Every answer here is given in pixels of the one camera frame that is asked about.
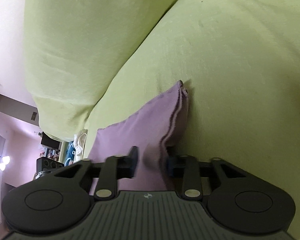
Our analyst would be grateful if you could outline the purple cloth garment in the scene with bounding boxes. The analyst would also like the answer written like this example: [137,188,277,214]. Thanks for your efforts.
[88,81,189,191]

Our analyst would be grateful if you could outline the blue white cloth pile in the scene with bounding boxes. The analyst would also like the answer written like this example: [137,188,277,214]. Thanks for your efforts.
[64,129,88,166]

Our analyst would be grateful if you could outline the light green sofa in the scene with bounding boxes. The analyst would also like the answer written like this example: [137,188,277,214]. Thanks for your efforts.
[24,0,300,238]

